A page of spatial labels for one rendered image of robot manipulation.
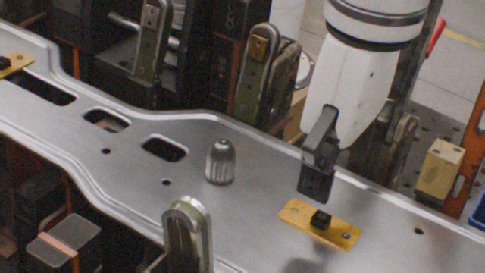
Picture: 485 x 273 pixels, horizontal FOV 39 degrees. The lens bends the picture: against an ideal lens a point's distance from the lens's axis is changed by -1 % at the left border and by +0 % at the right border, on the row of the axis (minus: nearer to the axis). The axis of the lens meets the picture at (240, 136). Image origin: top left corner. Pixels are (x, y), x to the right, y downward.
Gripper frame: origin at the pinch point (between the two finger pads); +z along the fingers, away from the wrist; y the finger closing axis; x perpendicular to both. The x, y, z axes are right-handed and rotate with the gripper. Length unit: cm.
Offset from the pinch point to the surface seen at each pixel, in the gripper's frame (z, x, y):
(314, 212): 7.5, -1.1, -0.6
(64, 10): 7, -50, -15
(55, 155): 8.2, -28.8, 8.9
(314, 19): 112, -101, -238
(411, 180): 39, -1, -53
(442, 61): 111, -36, -243
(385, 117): 1.2, 0.3, -13.1
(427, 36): -9.2, 1.8, -14.5
